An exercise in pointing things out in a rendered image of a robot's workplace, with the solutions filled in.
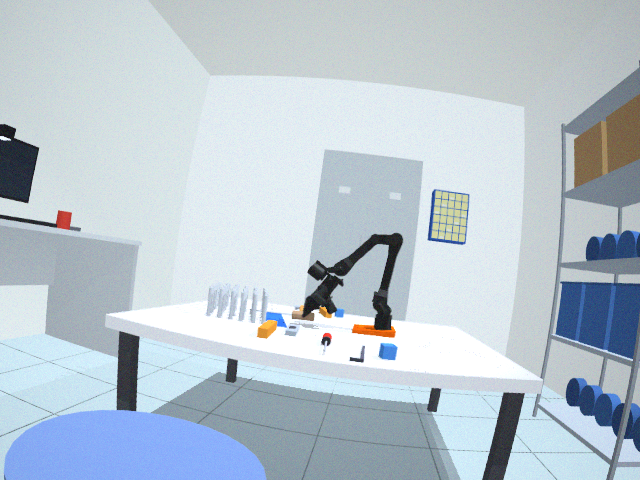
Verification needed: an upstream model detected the yellow flat bar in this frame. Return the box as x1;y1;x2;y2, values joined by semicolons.
257;320;277;339
319;307;332;319

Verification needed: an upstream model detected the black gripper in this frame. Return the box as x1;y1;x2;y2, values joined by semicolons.
302;284;332;318

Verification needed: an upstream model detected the blue taped strip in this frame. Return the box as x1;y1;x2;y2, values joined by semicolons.
266;312;287;328

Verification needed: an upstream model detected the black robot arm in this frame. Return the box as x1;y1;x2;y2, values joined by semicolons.
307;233;403;331

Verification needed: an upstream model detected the red-handled screwdriver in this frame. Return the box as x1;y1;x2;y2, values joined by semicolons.
322;333;332;352

